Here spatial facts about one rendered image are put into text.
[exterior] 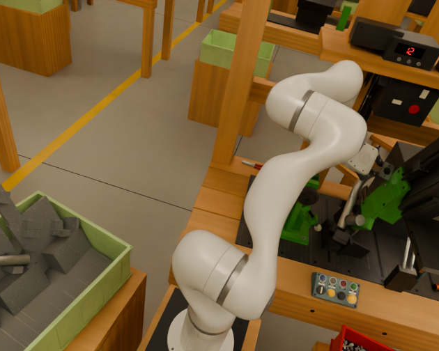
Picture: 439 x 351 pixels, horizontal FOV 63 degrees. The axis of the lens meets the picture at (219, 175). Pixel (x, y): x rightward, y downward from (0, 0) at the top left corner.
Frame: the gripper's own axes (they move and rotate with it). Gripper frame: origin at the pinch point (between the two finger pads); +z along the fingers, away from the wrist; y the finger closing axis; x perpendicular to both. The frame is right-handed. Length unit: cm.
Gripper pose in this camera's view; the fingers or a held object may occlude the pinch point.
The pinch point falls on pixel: (381, 170)
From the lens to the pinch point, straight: 136.5
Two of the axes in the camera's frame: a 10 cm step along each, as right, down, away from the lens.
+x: -1.9, 0.0, 9.8
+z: 8.7, 4.6, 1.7
